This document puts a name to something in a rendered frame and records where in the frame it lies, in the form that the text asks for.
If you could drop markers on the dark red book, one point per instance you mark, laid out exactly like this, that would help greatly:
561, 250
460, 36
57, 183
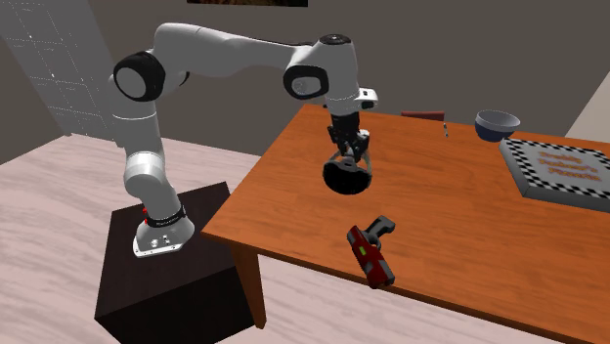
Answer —
423, 115

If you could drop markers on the checkered flat box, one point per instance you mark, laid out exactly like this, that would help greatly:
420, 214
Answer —
562, 167

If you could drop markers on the black round bowl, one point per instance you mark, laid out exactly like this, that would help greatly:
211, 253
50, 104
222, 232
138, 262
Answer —
347, 180

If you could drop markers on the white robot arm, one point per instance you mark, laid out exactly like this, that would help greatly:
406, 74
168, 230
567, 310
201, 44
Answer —
143, 171

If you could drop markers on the grey pen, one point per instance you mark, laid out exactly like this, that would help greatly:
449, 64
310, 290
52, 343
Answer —
445, 129

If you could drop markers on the orange wooden table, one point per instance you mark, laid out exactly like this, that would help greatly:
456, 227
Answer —
453, 214

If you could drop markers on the red and black toy gun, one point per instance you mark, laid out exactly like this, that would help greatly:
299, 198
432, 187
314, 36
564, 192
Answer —
371, 259

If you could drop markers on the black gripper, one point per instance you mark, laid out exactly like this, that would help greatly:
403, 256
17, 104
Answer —
344, 125

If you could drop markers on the blue and white bowl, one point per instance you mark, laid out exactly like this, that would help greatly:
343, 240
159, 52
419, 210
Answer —
495, 126

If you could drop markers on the dark robot stand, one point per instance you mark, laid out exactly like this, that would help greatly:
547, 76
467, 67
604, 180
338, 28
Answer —
157, 295

